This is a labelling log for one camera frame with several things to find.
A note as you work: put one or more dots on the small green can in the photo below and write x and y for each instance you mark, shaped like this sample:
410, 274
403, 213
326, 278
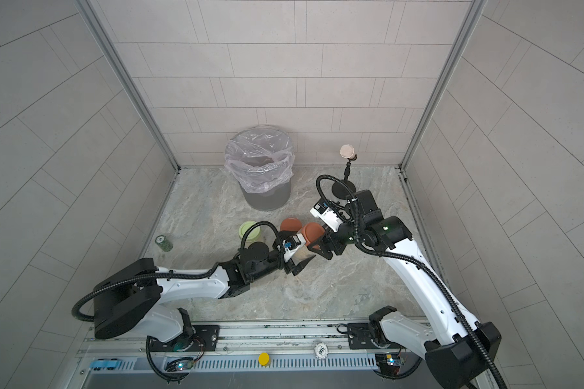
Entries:
164, 243

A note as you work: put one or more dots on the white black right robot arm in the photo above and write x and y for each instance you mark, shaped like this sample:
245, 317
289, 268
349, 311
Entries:
455, 345

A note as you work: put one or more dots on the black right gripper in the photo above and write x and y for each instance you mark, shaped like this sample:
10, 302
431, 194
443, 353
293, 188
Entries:
326, 243

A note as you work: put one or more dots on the left circuit board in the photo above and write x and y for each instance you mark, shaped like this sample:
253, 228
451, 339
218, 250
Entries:
181, 365

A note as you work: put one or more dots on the aluminium corner profile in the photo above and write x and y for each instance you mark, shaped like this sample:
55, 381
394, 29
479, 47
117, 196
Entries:
108, 49
472, 17

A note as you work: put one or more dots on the yellow round button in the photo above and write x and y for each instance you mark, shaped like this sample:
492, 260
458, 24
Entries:
264, 359

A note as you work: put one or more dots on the red jar lid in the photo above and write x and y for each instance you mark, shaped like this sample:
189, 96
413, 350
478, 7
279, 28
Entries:
312, 232

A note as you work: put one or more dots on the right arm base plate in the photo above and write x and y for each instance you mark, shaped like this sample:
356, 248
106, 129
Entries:
361, 336

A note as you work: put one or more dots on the aluminium corner profile right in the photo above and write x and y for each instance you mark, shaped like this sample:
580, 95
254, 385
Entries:
472, 17

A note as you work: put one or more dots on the red lidded rice jar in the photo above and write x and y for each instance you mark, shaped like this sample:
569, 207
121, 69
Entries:
291, 224

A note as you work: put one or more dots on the circuit board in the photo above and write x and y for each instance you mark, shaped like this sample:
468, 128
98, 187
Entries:
389, 367
181, 365

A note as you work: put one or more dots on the black microphone stand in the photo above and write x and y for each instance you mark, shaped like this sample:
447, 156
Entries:
344, 187

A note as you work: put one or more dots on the aluminium rail frame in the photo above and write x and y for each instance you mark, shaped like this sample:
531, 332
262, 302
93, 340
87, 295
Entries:
289, 344

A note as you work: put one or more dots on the right circuit board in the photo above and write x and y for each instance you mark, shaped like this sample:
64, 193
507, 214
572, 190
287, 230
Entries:
389, 367

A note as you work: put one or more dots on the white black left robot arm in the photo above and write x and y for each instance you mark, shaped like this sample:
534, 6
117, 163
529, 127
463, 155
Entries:
135, 299

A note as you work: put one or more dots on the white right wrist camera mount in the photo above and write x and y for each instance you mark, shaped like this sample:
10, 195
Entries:
330, 218

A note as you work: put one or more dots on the aluminium corner profile left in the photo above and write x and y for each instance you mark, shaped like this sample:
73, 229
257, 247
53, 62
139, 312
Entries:
108, 49

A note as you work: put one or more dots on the metal mesh waste bin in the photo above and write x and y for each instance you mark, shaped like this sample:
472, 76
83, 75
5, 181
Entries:
265, 197

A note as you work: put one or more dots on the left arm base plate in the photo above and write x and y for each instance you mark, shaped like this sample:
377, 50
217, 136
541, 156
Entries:
204, 339

